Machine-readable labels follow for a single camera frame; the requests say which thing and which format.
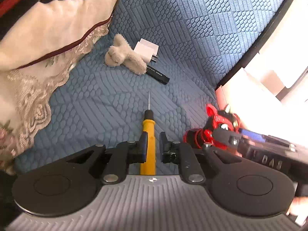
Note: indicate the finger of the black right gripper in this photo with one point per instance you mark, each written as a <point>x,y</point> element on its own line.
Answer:
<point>225,139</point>

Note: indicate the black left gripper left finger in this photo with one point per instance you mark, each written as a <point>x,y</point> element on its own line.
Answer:
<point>110,165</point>

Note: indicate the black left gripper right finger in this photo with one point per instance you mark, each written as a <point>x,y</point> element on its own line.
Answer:
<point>200,166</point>

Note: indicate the red black toy figure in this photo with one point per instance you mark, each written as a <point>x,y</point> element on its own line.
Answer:
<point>224,119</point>

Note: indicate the yellow handled screwdriver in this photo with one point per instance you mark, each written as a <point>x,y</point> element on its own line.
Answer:
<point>149,167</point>

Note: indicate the black rectangular stick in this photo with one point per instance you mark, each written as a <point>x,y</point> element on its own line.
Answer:
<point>160,77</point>

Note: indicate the beige plush toy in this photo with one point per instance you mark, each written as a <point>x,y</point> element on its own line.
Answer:
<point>121,53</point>

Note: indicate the white charger with prongs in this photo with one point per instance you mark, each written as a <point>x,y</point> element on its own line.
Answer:
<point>147,50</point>

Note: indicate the person's right hand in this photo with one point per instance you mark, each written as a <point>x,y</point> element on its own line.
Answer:
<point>299,208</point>

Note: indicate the pink cardboard box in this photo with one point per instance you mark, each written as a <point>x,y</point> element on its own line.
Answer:
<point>261,112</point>

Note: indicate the cream patterned blanket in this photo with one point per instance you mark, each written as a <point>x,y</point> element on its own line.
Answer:
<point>41,42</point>

